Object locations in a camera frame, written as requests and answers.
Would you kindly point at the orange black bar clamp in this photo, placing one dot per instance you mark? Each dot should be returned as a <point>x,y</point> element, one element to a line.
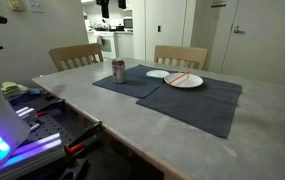
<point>85,133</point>

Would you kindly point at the microwave oven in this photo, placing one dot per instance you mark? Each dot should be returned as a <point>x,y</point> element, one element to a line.
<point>127,22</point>

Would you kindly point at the white room door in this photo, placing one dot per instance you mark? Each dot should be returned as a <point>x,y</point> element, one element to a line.
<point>265,50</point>

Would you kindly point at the light wooden chair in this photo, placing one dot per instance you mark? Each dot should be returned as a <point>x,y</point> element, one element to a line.
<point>72,51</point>
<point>182,52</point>

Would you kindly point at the red drinking straw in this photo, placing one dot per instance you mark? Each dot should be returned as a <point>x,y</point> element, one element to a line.
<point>178,78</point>

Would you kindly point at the white light switch plate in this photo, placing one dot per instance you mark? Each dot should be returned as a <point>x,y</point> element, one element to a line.
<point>35,5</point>

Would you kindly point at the large dark grey placemat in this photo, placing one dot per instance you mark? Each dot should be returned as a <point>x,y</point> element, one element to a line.
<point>195,106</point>

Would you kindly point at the large white plate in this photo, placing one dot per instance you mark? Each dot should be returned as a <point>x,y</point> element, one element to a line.
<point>187,82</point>

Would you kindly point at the beige thermostat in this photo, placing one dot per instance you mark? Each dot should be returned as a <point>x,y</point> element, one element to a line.
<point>14,4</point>

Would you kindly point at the black perforated breadboard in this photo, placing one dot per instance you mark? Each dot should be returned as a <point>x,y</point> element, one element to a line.
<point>50,128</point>

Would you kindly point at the soda can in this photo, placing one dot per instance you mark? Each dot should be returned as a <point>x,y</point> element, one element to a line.
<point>118,73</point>

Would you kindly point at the small dark grey placemat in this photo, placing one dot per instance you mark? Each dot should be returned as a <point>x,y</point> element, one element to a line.
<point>135,85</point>

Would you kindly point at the blue cloth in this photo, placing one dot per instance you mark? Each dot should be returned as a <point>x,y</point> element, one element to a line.
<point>36,91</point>

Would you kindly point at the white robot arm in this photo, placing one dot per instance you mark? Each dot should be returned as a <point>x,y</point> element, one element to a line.
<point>2,113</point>

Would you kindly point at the yellow green cloth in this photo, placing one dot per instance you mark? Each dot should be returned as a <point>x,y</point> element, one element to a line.
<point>9,86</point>

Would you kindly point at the white kitchen stove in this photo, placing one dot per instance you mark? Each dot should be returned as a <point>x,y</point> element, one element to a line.
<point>107,45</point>

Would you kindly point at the small white plate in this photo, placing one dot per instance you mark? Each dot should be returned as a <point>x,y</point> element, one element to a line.
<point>157,74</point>

